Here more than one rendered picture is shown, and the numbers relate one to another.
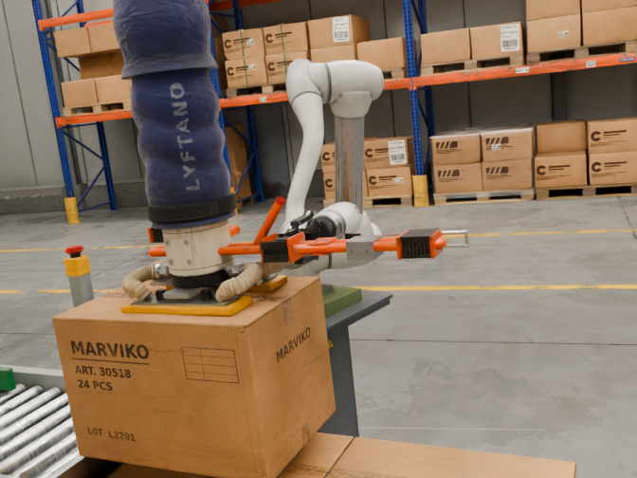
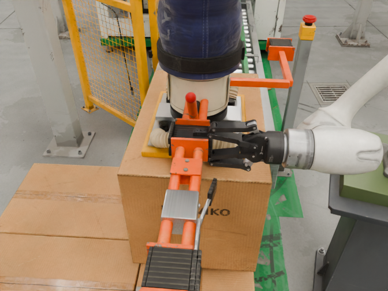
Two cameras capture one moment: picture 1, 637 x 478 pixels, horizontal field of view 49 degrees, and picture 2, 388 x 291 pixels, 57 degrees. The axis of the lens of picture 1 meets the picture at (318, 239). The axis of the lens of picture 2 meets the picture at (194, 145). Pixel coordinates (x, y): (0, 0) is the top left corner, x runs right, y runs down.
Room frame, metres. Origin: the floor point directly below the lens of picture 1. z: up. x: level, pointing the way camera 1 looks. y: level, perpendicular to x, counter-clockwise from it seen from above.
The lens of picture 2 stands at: (1.43, -0.51, 1.65)
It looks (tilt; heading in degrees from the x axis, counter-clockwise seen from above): 39 degrees down; 69
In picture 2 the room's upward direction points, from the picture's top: straight up
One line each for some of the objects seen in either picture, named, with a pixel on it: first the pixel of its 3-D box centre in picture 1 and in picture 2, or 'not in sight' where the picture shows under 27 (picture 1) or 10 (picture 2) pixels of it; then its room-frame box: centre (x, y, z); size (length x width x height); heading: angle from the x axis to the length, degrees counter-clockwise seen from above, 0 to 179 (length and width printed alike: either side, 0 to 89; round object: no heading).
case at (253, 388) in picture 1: (200, 365); (200, 160); (1.80, 0.36, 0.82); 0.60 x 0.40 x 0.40; 64
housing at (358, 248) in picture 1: (364, 248); (181, 211); (1.57, -0.10, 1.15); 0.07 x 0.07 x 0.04; 64
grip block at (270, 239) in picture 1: (282, 248); (191, 139); (1.66, 0.09, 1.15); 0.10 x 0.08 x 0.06; 154
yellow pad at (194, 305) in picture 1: (184, 299); (167, 116); (1.69, 0.35, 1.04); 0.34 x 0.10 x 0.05; 64
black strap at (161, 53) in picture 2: (192, 206); (200, 48); (1.78, 0.31, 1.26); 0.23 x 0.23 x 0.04
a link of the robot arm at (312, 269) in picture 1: (300, 248); not in sight; (2.50, 0.07, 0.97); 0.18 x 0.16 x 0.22; 101
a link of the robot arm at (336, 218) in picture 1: (326, 228); (294, 148); (1.87, -0.03, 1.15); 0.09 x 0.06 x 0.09; 65
